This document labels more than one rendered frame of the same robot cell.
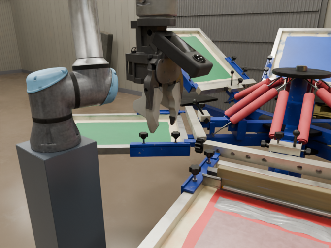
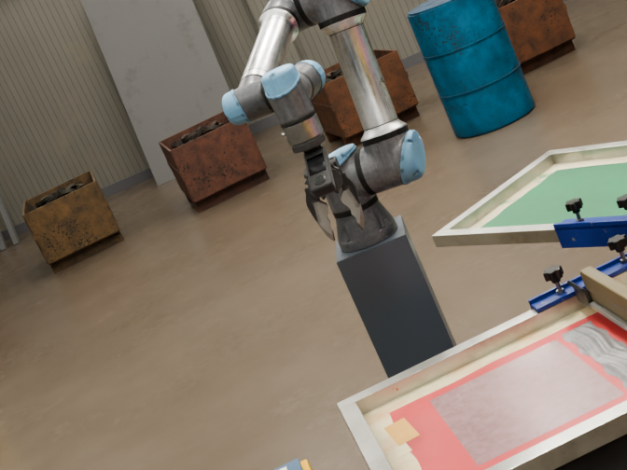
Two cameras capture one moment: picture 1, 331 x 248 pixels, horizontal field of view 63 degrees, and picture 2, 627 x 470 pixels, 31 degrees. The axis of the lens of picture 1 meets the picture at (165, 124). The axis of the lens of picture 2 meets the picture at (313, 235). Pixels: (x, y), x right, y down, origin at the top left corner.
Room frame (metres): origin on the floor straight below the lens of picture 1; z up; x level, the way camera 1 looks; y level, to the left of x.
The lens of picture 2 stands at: (-0.68, -1.84, 1.95)
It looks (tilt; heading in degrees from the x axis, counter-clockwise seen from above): 15 degrees down; 59
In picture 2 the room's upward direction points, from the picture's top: 24 degrees counter-clockwise
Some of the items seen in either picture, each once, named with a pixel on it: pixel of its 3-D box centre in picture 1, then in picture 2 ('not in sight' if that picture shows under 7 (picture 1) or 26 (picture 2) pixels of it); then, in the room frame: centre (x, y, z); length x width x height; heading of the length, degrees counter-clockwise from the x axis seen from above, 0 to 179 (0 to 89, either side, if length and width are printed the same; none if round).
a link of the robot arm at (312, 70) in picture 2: not in sight; (296, 85); (0.60, 0.09, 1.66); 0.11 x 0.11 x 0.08; 33
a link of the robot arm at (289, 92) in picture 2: not in sight; (287, 94); (0.53, 0.02, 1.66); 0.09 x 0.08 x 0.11; 33
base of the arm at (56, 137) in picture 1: (54, 128); (361, 220); (0.80, 0.35, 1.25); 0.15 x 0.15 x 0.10
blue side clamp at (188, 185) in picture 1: (201, 176); (596, 287); (0.97, -0.15, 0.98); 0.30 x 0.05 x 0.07; 152
